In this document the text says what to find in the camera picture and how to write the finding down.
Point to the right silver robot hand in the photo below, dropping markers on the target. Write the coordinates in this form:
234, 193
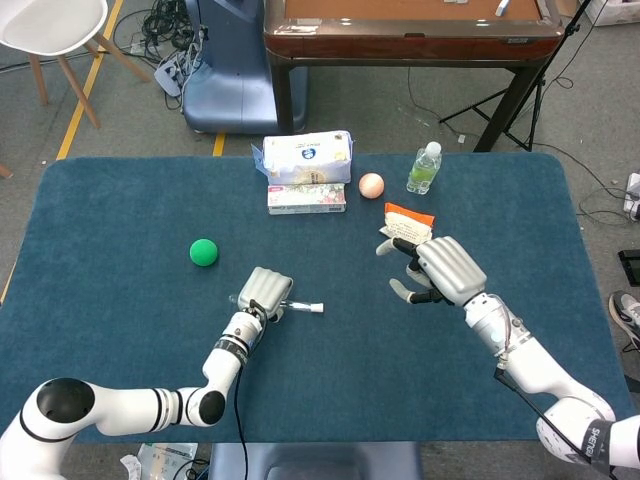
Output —
450, 270

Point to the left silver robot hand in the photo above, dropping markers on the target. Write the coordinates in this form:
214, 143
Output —
265, 290

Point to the transparent glass test tube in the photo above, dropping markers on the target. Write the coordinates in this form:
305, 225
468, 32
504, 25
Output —
299, 305

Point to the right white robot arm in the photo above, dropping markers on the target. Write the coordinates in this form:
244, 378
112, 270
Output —
540, 370

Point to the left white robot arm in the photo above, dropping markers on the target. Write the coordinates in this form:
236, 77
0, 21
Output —
125, 407

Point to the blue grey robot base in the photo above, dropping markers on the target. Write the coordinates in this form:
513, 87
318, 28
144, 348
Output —
235, 75

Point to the orange white snack packet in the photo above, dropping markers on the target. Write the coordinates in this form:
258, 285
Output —
407, 222

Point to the green foam ball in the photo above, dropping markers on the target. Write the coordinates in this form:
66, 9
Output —
203, 252

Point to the white toothpaste box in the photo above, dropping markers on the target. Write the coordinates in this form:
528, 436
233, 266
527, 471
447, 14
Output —
306, 199

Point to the green label water bottle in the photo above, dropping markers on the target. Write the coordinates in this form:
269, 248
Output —
424, 170

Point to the peach coloured ball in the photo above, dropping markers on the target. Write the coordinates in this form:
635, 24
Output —
371, 186

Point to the blue carpet table mat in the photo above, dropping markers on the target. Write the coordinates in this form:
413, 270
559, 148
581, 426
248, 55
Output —
350, 370

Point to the white lavender tissue pack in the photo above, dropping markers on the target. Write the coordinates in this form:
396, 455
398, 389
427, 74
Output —
305, 157

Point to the black tripod stand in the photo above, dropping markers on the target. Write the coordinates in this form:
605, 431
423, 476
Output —
522, 120

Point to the black flat device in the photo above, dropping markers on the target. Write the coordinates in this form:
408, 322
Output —
629, 267

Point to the blue grey robot torso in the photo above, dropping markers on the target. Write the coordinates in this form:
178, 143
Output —
315, 462

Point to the grey sneaker shoe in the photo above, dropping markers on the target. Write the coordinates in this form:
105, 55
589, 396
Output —
627, 315

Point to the clear plastic document bag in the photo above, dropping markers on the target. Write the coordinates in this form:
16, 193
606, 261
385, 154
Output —
162, 457

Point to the brown mahjong table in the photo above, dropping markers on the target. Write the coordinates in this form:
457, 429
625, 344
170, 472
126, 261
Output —
410, 42

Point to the white floor power strip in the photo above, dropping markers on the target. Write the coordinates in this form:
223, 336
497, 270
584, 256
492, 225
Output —
170, 75

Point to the white mahjong tile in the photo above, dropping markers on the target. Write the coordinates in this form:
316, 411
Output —
502, 7

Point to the cardboard box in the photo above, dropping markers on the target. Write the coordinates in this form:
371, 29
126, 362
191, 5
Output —
615, 12

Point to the white chair wooden legs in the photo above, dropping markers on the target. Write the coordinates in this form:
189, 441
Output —
47, 25

